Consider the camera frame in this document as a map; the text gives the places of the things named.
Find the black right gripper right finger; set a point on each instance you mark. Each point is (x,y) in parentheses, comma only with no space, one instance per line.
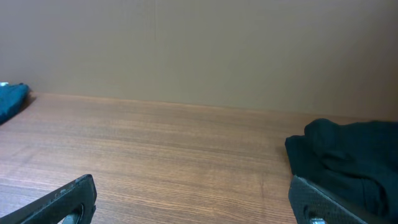
(312,204)

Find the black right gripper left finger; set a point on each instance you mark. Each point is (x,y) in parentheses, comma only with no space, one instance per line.
(72,203)

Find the black folded garment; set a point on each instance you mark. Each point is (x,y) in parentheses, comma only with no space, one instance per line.
(357,162)

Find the teal blue garment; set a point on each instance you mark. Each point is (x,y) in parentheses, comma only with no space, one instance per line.
(12,99)

